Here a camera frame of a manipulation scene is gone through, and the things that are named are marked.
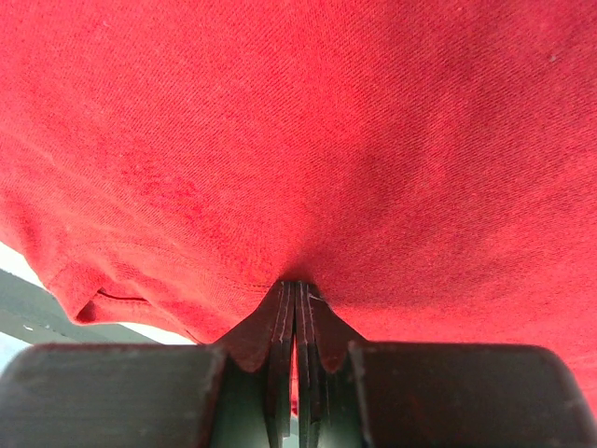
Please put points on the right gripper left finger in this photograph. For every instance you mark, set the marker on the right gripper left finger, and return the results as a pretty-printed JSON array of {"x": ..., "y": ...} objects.
[{"x": 231, "y": 393}]

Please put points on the red t-shirt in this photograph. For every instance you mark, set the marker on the red t-shirt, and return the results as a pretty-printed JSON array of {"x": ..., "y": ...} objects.
[{"x": 429, "y": 165}]

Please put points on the aluminium frame rail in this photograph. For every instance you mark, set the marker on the aluminium frame rail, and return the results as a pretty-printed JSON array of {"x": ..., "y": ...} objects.
[{"x": 32, "y": 315}]

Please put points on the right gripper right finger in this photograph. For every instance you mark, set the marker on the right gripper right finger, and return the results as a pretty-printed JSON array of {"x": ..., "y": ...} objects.
[{"x": 353, "y": 392}]

